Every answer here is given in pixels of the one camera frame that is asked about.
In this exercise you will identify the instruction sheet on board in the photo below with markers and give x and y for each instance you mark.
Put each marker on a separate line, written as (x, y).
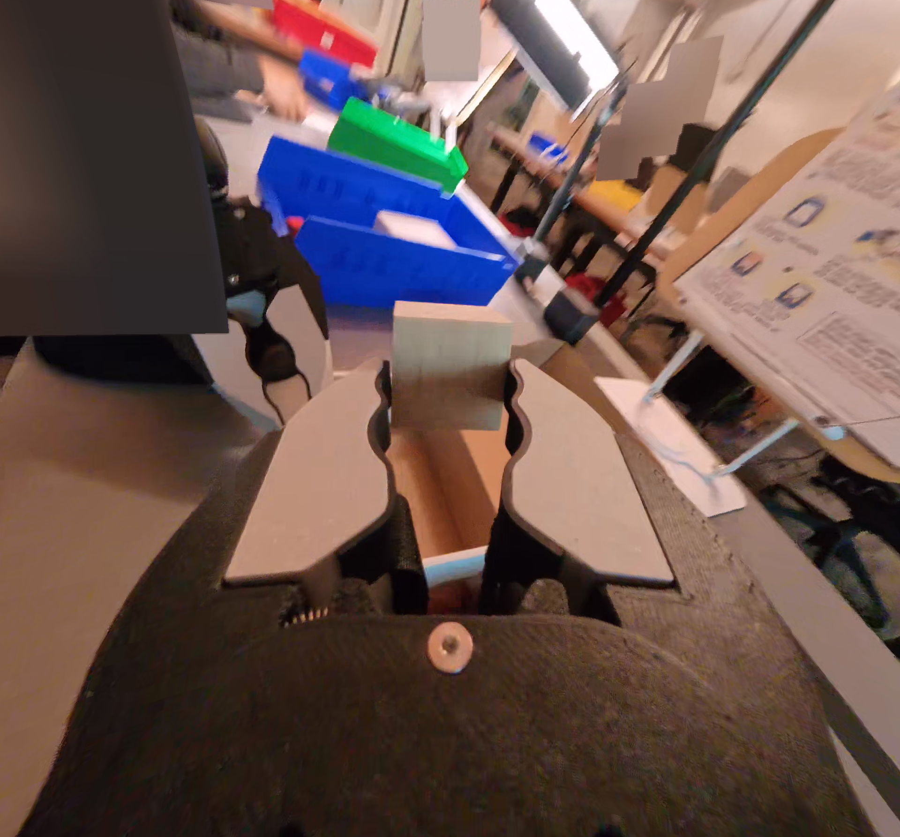
(731, 204)

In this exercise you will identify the red plastic bin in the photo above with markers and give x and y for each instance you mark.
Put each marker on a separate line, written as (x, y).
(316, 28)

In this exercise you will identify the wooden block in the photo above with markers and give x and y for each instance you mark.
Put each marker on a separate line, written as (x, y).
(450, 359)

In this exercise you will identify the printed instruction poster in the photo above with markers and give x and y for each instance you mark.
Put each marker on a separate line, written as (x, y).
(830, 274)

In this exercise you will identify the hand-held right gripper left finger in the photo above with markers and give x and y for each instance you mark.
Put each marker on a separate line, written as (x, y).
(316, 492)

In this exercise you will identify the small blue plastic bin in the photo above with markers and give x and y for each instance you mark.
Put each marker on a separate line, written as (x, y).
(327, 81)

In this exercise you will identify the white metal rod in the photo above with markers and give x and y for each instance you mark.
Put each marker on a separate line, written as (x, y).
(675, 366)
(773, 447)

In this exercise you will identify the another person's forearm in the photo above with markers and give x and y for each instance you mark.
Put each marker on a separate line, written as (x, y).
(218, 67)

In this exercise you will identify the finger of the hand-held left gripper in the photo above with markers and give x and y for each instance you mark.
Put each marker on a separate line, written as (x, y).
(225, 366)
(306, 338)

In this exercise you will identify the dark desk clamp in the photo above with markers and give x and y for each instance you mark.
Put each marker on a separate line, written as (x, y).
(571, 317)
(538, 264)

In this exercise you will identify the white light panel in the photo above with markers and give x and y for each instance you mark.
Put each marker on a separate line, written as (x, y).
(569, 21)

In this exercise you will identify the wooden-edged background table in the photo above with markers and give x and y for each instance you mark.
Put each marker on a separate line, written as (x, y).
(636, 232)

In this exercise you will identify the black stand pole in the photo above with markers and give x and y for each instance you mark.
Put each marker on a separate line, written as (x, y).
(738, 120)
(583, 162)

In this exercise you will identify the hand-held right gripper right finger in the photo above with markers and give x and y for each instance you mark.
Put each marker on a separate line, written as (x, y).
(583, 499)

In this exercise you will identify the small blue background bin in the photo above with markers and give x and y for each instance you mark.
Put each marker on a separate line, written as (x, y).
(547, 147)

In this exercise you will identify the yellow object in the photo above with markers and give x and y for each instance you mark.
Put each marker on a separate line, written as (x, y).
(615, 194)

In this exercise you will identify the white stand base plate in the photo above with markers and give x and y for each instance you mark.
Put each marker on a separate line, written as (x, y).
(668, 443)

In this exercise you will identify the green plastic bin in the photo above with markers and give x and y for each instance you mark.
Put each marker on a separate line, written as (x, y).
(380, 134)

